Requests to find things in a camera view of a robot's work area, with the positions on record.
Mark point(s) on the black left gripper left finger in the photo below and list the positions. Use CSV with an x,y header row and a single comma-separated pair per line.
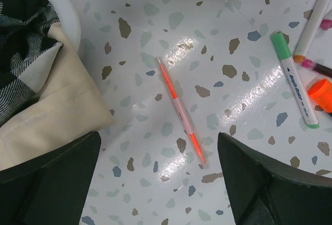
x,y
52,188

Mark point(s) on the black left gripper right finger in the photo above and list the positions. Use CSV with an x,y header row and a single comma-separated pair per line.
x,y
263,190

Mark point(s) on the orange capped marker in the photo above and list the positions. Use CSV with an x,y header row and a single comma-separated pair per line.
x,y
181,111

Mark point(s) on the orange black highlighter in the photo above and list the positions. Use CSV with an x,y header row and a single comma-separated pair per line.
x,y
321,93

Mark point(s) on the white marker pink band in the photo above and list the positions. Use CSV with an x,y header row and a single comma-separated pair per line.
x,y
310,30

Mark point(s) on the green capped acrylic marker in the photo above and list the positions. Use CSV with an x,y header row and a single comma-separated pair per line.
x,y
286,58

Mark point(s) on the pink capped white marker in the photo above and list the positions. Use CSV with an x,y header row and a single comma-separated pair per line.
x,y
326,24

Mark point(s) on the beige folded cloth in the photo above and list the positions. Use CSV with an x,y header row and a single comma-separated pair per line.
x,y
69,106

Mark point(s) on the black white checkered cloth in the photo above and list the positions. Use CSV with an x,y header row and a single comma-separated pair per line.
x,y
27,52

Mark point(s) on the white plastic basket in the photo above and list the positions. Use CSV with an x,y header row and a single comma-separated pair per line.
x,y
69,20

